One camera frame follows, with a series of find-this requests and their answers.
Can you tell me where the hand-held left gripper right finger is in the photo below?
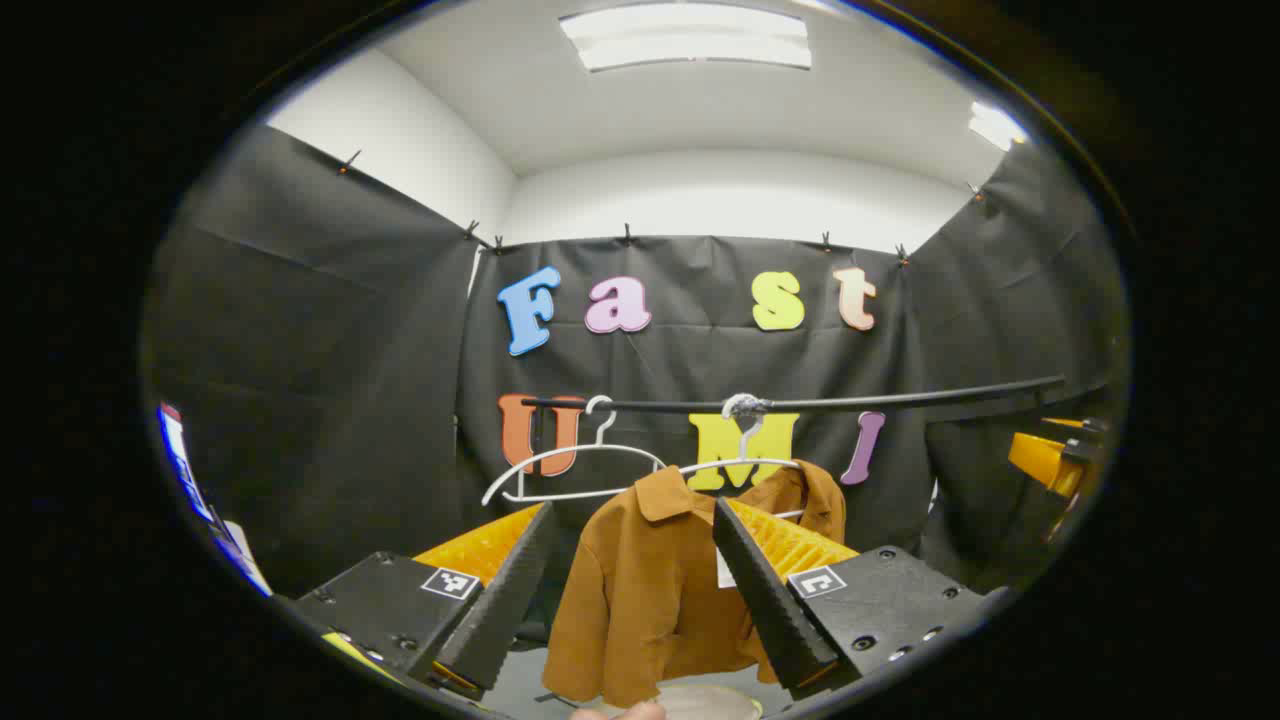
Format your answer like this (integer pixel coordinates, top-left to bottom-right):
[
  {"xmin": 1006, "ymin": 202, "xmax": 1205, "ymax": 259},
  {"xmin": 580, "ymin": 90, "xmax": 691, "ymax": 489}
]
[{"xmin": 711, "ymin": 497, "xmax": 1003, "ymax": 702}]

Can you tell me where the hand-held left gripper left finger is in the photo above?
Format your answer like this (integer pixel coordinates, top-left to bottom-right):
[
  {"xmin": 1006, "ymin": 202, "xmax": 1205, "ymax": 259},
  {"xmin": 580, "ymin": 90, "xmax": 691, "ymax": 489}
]
[{"xmin": 290, "ymin": 500, "xmax": 558, "ymax": 701}]

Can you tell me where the white laundry hamper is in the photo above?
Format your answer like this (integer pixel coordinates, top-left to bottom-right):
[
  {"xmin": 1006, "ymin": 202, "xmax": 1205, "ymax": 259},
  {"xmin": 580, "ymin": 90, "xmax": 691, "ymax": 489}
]
[{"xmin": 655, "ymin": 683, "xmax": 766, "ymax": 720}]

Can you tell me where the brown jacket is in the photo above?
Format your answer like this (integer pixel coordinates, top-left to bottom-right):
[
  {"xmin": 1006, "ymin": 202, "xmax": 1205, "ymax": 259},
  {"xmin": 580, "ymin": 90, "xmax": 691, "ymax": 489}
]
[{"xmin": 542, "ymin": 460, "xmax": 849, "ymax": 709}]

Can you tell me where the white clothes hanger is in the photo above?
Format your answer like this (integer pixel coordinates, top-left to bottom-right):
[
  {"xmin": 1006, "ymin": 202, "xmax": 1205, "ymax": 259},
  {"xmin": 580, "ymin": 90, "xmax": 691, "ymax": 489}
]
[
  {"xmin": 678, "ymin": 393, "xmax": 807, "ymax": 523},
  {"xmin": 481, "ymin": 394, "xmax": 668, "ymax": 507}
]

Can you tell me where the black clothes rack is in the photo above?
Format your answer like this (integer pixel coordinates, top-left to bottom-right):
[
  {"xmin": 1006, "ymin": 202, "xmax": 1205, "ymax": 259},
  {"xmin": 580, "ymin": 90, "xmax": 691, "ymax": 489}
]
[{"xmin": 520, "ymin": 376, "xmax": 1067, "ymax": 415}]

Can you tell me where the black backdrop cloth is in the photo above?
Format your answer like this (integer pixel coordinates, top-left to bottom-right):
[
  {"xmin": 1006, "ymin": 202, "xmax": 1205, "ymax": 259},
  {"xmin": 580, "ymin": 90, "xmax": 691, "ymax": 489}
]
[{"xmin": 145, "ymin": 125, "xmax": 1131, "ymax": 601}]

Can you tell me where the rectangular ceiling light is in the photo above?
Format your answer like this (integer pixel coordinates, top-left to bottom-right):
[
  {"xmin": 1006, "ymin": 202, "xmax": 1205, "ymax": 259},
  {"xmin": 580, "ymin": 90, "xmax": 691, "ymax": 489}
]
[
  {"xmin": 558, "ymin": 2, "xmax": 814, "ymax": 74},
  {"xmin": 967, "ymin": 100, "xmax": 1030, "ymax": 153}
]

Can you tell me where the white and blue panel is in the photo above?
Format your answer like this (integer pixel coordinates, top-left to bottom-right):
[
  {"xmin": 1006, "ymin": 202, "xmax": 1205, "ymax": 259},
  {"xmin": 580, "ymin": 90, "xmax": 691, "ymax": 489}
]
[{"xmin": 157, "ymin": 402, "xmax": 274, "ymax": 599}]

